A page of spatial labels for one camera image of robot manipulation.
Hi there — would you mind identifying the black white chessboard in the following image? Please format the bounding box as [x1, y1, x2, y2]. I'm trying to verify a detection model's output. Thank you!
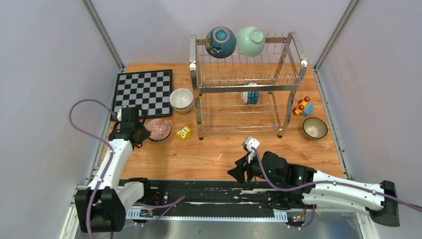
[111, 69, 173, 119]

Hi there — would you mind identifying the orange blue toy car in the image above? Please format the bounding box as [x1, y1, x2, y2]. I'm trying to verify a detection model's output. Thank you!
[292, 96, 314, 117]

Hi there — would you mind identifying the mint green glazed bowl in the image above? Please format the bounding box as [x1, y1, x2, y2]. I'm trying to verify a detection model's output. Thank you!
[236, 26, 266, 57]

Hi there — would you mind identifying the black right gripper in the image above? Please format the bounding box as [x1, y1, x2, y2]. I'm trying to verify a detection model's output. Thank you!
[227, 149, 284, 185]

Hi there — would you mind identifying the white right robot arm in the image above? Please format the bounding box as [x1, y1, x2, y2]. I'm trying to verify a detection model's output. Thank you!
[227, 151, 400, 227]

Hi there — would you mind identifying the dark patterned rim bowl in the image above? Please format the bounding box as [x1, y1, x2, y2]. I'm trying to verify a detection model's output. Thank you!
[302, 117, 328, 140]

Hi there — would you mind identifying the yellow green toy block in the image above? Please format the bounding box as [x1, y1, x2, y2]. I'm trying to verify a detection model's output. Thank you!
[176, 126, 192, 140]

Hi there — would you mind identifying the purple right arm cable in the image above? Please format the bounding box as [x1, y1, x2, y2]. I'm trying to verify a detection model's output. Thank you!
[250, 148, 422, 230]

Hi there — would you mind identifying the steel two-tier dish rack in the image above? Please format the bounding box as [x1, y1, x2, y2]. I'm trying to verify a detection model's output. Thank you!
[190, 31, 308, 139]

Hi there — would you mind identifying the teal white striped bowl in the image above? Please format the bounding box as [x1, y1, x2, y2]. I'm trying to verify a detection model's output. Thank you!
[240, 91, 259, 105]

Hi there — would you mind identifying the cream bowl green leaf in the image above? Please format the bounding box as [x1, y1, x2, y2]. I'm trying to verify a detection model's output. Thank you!
[173, 105, 193, 114]

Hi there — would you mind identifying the aluminium frame post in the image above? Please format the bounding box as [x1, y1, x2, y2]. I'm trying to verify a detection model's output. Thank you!
[82, 0, 125, 73]
[314, 0, 361, 71]

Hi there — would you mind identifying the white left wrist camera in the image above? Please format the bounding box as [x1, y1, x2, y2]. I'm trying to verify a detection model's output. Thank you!
[116, 109, 122, 121]

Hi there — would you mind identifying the aluminium right frame post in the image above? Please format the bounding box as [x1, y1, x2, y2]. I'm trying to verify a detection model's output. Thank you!
[314, 0, 361, 71]

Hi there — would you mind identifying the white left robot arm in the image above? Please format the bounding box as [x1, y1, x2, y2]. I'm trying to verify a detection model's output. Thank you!
[75, 107, 152, 239]

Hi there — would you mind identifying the plain cream bowl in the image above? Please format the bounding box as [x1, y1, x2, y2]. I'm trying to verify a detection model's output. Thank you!
[170, 88, 194, 110]

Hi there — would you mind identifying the aluminium left frame post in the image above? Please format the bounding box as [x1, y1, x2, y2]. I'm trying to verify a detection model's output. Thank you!
[82, 0, 125, 73]

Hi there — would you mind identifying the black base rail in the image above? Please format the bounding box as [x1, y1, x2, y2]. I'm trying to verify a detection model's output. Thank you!
[89, 178, 307, 219]

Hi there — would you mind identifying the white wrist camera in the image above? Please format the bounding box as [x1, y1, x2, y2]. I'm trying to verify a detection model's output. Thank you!
[242, 136, 260, 163]
[116, 109, 122, 121]

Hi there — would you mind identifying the dark blue glazed bowl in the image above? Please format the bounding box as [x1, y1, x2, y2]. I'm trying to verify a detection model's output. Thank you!
[205, 26, 236, 59]

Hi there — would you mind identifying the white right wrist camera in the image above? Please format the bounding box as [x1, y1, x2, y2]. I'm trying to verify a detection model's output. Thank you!
[242, 136, 260, 163]

